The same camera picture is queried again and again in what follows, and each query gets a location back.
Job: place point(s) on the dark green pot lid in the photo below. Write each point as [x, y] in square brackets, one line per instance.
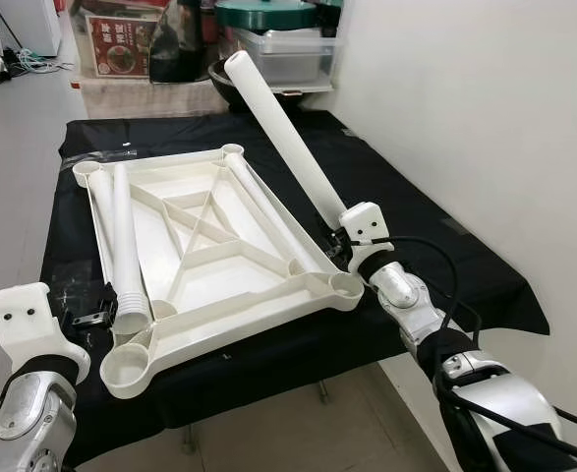
[263, 14]

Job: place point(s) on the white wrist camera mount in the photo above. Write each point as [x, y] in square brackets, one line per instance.
[28, 324]
[367, 224]

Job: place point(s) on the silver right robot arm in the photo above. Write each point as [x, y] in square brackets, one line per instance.
[406, 295]

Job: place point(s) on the clear tape patch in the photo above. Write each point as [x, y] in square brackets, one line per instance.
[77, 293]

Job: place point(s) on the beige cloth covered bench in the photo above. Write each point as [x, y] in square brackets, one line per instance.
[141, 96]

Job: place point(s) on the black tablecloth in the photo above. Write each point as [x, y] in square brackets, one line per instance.
[406, 206]

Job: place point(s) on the grey metal table frame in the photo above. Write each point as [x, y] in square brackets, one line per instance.
[187, 442]

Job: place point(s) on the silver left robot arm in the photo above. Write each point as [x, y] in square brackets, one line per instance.
[28, 423]

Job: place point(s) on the white plastic table top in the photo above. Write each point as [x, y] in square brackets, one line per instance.
[209, 285]

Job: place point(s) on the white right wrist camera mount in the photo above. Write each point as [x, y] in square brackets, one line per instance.
[367, 224]

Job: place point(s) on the clear plastic storage container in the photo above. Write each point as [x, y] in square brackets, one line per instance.
[288, 57]

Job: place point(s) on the black bag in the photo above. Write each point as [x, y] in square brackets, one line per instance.
[178, 44]

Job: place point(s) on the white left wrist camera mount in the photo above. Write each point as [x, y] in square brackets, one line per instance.
[28, 324]

